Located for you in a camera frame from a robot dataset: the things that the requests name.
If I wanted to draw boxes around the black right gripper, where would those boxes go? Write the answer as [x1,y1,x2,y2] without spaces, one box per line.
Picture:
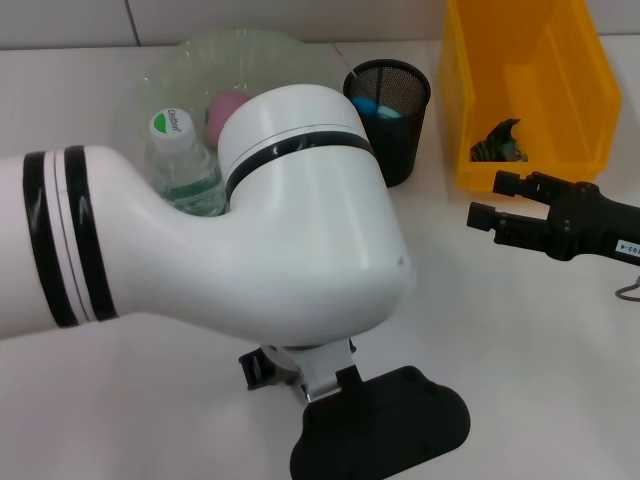
[465,169,640,266]

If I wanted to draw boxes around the blue capped scissors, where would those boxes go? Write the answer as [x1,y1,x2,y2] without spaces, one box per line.
[350,94,402,122]

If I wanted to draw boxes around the pink peach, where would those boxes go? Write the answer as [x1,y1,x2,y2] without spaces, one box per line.
[206,90,252,150]

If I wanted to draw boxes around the clear water bottle green label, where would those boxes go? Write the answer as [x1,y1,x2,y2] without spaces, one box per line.
[144,108,230,220]

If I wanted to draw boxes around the black mesh pen holder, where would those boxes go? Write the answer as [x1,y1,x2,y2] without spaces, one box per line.
[342,58,432,190]

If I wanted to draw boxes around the green glass fruit plate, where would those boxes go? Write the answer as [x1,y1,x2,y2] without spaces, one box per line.
[112,28,346,166]

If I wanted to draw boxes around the yellow plastic bin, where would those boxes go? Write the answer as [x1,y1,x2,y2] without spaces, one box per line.
[439,0,625,194]

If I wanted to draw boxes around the right arm dark cable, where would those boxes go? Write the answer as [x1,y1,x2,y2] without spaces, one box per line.
[614,273,640,304]

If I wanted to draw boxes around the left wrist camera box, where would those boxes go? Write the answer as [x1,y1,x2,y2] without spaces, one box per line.
[288,364,472,480]

